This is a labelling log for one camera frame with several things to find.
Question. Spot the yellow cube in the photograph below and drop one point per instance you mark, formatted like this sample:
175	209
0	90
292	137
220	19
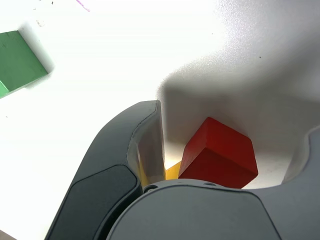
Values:
173	172

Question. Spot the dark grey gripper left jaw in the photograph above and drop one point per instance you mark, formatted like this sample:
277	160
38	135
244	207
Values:
105	160

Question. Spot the green cube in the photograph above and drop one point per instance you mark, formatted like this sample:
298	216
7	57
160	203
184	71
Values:
17	60

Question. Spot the red cube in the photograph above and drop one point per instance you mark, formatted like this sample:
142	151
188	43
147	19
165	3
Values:
220	155

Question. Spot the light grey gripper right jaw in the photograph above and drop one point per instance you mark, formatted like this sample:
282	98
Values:
225	215

